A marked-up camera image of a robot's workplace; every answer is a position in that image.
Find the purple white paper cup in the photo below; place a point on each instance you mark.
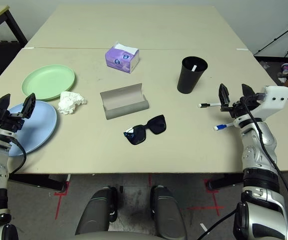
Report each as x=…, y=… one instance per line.
x=286, y=68

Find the purple tissue pack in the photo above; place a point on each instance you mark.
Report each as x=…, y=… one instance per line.
x=120, y=58

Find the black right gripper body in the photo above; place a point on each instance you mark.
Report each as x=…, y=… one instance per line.
x=236, y=107

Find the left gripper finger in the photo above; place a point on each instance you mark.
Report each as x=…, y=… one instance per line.
x=0, y=107
x=29, y=106

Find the white paper scrap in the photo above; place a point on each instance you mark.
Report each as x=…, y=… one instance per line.
x=282, y=78

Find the grey robot right leg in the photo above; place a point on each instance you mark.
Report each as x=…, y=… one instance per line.
x=168, y=212

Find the black plastic cup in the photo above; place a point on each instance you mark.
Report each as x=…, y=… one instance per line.
x=188, y=80

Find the grey open glasses case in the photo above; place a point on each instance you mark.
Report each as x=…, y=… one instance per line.
x=123, y=100

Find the white floor tape strip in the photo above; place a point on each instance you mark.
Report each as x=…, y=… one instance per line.
x=204, y=227

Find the blue plastic plate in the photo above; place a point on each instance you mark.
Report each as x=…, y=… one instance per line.
x=39, y=127

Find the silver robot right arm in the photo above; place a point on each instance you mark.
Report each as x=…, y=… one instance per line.
x=258, y=150

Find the white stick in cup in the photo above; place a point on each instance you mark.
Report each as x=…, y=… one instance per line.
x=194, y=68

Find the red floor tape mark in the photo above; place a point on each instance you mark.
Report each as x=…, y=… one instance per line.
x=58, y=205
x=214, y=200

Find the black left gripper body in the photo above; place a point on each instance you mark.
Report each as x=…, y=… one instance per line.
x=7, y=122

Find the white marker blue cap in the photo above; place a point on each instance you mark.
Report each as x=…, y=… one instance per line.
x=221, y=126

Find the black tripod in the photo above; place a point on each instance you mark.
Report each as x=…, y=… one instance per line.
x=274, y=40

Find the white tissue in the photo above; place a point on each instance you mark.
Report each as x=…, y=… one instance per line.
x=70, y=102

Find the white table tape strip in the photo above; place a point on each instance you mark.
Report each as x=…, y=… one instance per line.
x=242, y=49
x=29, y=47

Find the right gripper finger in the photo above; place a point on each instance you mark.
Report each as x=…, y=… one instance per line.
x=248, y=92
x=223, y=96

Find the white marker black cap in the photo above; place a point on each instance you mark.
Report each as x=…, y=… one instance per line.
x=208, y=105

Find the black sunglasses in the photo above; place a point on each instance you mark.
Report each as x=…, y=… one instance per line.
x=156, y=125

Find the grey robot leg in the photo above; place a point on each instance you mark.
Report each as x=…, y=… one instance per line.
x=96, y=207
x=168, y=212

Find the green plastic plate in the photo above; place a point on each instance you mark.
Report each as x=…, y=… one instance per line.
x=49, y=80

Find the grey robot left leg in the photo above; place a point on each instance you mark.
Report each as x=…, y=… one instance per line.
x=96, y=207

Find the black table foot bar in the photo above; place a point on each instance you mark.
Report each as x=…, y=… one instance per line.
x=223, y=182
x=39, y=181

